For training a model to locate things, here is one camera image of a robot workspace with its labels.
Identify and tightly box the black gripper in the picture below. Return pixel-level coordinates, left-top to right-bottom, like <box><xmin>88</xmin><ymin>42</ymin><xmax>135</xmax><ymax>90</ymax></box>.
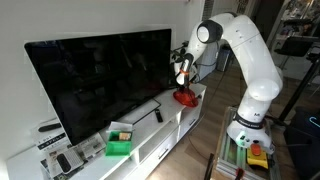
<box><xmin>176</xmin><ymin>69</ymin><xmax>189</xmax><ymax>93</ymax></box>

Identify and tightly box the red hat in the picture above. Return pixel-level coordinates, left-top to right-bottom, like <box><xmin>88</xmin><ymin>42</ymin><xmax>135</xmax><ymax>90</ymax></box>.
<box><xmin>173</xmin><ymin>89</ymin><xmax>198</xmax><ymax>107</ymax></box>

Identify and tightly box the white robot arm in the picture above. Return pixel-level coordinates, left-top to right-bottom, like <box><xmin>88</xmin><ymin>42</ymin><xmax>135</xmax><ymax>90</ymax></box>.
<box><xmin>174</xmin><ymin>12</ymin><xmax>283</xmax><ymax>154</ymax></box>

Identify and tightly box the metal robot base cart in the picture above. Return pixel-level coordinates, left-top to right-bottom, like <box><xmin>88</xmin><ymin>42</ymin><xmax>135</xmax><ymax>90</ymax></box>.
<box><xmin>212</xmin><ymin>107</ymin><xmax>281</xmax><ymax>180</ymax></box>

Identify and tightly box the potted green plant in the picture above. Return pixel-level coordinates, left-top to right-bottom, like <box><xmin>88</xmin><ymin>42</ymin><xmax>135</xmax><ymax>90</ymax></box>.
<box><xmin>170</xmin><ymin>41</ymin><xmax>198</xmax><ymax>84</ymax></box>

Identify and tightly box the small black remote control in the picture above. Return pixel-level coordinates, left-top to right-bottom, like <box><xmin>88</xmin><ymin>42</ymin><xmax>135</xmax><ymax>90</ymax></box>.
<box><xmin>155</xmin><ymin>109</ymin><xmax>163</xmax><ymax>123</ymax></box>

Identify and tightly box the grey trash bin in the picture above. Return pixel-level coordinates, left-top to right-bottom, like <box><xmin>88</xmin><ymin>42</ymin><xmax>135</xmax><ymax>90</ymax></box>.
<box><xmin>216</xmin><ymin>45</ymin><xmax>233</xmax><ymax>72</ymax></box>

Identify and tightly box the white tv cabinet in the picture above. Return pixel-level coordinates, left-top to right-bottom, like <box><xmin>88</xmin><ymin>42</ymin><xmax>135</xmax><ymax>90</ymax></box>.
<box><xmin>5</xmin><ymin>80</ymin><xmax>208</xmax><ymax>180</ymax></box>

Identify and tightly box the green plastic box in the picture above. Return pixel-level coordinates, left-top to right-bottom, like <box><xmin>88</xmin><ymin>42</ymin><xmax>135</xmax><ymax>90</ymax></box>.
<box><xmin>106</xmin><ymin>122</ymin><xmax>133</xmax><ymax>156</ymax></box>

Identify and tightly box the large black flat tv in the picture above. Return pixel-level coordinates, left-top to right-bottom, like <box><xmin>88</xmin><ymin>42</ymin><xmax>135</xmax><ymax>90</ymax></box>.
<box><xmin>24</xmin><ymin>29</ymin><xmax>171</xmax><ymax>145</ymax></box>

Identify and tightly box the yellow emergency stop box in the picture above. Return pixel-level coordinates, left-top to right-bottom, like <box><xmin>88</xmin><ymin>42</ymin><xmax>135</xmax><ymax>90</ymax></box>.
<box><xmin>247</xmin><ymin>144</ymin><xmax>268</xmax><ymax>169</ymax></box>

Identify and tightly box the white keyboard remote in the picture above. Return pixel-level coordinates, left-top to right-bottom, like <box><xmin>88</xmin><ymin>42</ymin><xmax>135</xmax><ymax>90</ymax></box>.
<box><xmin>60</xmin><ymin>149</ymin><xmax>84</xmax><ymax>174</ymax></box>

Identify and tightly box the black remote on papers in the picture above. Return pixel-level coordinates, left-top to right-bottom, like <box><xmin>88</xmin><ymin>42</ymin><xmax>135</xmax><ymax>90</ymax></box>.
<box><xmin>57</xmin><ymin>154</ymin><xmax>71</xmax><ymax>173</ymax></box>

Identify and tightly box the newspaper pile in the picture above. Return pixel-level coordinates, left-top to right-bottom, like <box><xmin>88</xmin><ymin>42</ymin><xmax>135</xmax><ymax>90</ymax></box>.
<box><xmin>40</xmin><ymin>134</ymin><xmax>106</xmax><ymax>180</ymax></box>

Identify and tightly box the black soundbar remote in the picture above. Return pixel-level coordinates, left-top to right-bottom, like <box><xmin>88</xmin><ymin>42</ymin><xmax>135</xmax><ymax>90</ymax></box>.
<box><xmin>38</xmin><ymin>123</ymin><xmax>61</xmax><ymax>133</ymax></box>

